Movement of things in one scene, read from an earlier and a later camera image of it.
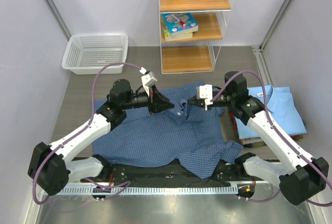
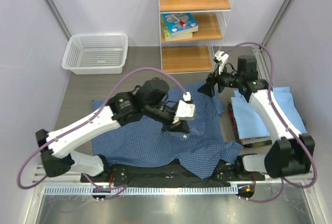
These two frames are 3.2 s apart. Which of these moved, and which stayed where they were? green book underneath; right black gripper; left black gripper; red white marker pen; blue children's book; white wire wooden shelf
Moved: left black gripper; right black gripper
Stayed: white wire wooden shelf; blue children's book; red white marker pen; green book underneath
